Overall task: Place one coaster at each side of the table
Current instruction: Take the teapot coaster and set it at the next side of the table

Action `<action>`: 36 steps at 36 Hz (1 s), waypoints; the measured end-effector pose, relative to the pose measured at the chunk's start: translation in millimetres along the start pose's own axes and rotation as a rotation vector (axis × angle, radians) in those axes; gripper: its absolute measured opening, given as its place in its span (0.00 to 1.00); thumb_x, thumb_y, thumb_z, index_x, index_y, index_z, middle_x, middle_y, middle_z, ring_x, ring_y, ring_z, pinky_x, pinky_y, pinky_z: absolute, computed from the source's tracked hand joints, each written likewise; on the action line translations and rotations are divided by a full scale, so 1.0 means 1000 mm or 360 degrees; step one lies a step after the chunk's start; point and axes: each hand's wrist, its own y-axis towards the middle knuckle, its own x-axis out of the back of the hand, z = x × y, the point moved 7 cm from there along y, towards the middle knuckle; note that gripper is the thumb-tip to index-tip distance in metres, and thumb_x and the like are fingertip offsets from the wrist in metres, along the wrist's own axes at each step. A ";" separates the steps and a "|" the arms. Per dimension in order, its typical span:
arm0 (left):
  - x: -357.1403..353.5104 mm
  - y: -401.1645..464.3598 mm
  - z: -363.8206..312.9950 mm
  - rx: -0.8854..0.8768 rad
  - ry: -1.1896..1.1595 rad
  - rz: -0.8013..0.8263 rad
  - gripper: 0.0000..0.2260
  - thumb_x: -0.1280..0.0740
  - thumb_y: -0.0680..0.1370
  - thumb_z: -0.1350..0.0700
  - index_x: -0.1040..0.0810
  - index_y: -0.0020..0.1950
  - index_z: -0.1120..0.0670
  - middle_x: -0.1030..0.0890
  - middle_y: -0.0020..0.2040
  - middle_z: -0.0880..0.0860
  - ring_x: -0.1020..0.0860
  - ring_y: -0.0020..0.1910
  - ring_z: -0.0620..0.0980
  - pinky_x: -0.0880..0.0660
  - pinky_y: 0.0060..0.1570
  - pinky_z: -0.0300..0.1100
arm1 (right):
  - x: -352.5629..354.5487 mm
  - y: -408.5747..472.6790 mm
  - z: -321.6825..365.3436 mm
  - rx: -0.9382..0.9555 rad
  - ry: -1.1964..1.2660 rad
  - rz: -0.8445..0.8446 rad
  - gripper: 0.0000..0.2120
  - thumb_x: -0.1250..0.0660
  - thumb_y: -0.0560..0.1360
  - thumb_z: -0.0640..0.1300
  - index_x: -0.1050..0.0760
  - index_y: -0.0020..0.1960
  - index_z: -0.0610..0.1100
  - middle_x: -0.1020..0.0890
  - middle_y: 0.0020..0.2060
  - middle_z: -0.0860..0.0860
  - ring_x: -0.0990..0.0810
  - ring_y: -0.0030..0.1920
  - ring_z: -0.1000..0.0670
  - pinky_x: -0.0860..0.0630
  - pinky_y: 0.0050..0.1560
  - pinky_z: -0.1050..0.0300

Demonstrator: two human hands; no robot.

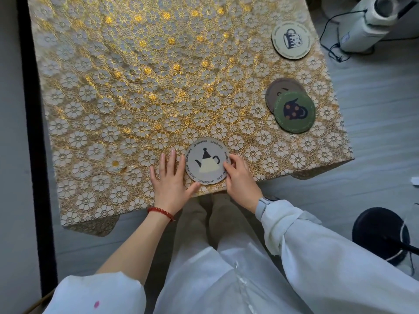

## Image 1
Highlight person's right hand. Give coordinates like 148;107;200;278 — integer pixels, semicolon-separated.
224;154;264;213

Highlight person's left hand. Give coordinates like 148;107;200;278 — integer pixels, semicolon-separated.
149;149;201;223

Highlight grey teapot print coaster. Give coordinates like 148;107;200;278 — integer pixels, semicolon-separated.
184;139;230;186

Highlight person's right forearm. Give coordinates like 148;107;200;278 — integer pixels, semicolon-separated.
261;199;419;314

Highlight person's left forearm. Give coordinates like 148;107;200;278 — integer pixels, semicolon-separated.
43;210;174;314

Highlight beige trousers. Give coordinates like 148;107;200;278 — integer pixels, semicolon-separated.
175;193;241;255

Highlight light blue wristwatch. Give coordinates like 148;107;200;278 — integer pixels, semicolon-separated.
255;196;279;223

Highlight gold floral tablecloth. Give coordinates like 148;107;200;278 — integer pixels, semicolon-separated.
26;0;356;238

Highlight white shirt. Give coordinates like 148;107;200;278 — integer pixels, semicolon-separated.
153;229;311;314

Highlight green round coaster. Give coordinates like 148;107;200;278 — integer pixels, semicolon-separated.
274;91;316;133

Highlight brown round coaster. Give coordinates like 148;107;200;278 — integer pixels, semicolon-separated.
265;78;307;114

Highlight beige mug print coaster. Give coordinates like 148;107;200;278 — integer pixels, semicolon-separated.
271;21;312;60

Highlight black rod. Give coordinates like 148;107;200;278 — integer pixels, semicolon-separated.
383;236;419;254

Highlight white appliance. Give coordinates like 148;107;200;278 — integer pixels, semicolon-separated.
338;0;402;53

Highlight red bead bracelet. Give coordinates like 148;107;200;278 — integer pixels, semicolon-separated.
147;206;175;223

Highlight black frame bar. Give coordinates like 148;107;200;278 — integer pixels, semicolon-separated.
16;0;59;299

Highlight black cable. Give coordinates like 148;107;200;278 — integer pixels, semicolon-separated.
319;10;374;62

